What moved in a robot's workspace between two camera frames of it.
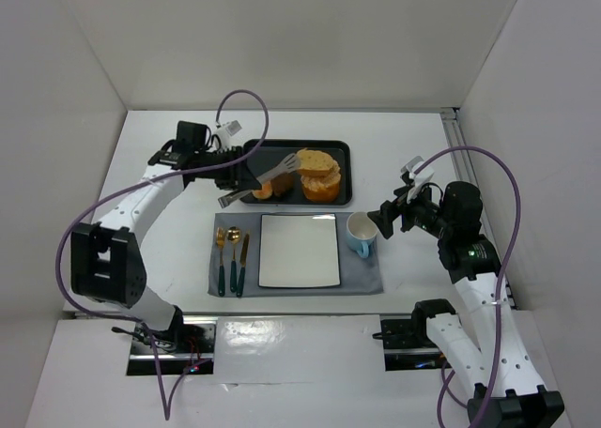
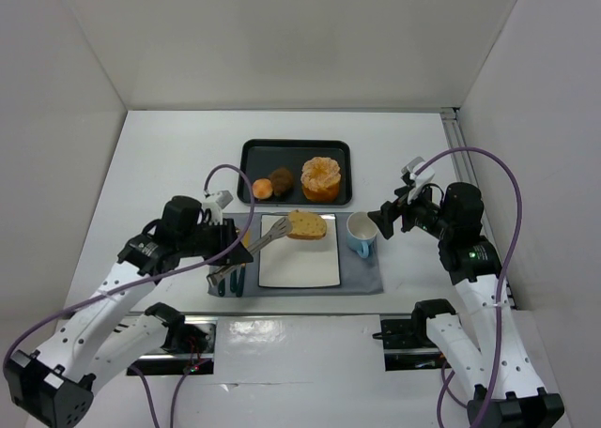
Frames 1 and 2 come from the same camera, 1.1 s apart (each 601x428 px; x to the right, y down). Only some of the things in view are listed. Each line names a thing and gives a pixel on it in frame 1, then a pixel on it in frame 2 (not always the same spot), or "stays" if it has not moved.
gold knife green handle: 242,271 stays
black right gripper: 395,212 stays
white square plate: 299,251 stays
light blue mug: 361,231 stays
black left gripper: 235,168 to 225,238
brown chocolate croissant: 283,184 stays
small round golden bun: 265,192 stays
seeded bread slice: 313,162 to 306,225
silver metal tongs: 290,163 to 281,229
